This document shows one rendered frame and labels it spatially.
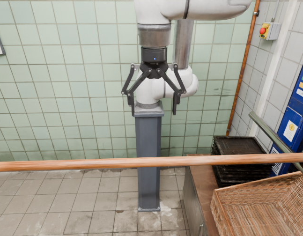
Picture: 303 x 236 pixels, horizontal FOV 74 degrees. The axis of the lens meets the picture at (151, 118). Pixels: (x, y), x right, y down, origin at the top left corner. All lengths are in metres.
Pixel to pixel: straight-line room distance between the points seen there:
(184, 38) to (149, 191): 1.22
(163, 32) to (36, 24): 1.45
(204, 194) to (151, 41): 1.06
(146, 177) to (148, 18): 1.31
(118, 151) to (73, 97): 0.74
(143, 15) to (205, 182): 1.16
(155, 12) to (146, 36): 0.06
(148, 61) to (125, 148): 1.70
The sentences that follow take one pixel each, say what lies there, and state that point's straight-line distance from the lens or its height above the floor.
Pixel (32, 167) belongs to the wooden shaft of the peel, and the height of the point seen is 1.19.
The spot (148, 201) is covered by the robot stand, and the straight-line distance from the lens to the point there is 1.88.
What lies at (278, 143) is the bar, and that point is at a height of 1.17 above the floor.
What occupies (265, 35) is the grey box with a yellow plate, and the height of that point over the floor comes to 1.43.
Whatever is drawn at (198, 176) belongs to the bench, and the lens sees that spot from 1.48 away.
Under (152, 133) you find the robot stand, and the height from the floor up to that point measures 0.84.
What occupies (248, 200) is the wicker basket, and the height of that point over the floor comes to 0.63.
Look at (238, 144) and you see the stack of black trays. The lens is 1.46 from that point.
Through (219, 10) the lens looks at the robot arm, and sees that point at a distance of 0.56.
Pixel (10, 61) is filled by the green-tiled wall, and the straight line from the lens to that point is 2.07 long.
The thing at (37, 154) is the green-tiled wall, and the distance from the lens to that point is 2.50.
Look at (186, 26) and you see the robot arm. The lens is 1.14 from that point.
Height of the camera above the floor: 1.63
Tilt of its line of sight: 30 degrees down
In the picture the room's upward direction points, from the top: straight up
